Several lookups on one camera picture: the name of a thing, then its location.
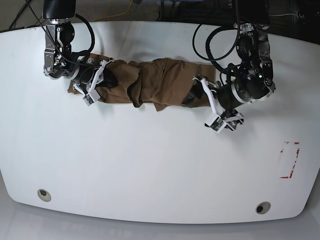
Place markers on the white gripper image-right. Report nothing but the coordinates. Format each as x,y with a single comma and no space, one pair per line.
221,101

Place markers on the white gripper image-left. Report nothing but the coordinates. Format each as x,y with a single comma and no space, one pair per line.
93,77

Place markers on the brown t-shirt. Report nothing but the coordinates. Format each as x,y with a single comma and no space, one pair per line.
163,82

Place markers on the black robot arm image-left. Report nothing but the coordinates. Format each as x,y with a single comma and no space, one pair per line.
59,59

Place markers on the red tape rectangle marking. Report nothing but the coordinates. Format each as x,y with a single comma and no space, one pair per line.
288,159

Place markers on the grey table grommet left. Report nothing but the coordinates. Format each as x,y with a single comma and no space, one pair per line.
44,195

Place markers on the grey table grommet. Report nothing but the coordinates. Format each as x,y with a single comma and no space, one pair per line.
44,195
263,208

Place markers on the grey table grommet right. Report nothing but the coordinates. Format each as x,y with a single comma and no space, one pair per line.
263,208

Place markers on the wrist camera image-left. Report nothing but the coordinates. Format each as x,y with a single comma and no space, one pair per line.
91,97

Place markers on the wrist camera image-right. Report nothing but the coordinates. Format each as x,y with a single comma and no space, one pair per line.
216,123

